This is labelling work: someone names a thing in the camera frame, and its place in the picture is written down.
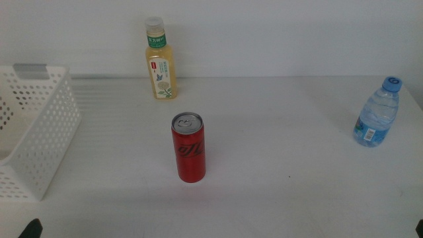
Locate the clear water bottle blue cap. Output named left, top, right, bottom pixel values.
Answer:
left=352, top=76, right=403, bottom=148

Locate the red cola can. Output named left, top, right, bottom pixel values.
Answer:
left=171, top=112, right=207, bottom=184

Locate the yellow tea bottle green label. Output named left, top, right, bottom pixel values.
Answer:
left=144, top=16, right=178, bottom=101

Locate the white perforated plastic basket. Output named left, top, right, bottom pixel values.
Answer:
left=0, top=63, right=83, bottom=202

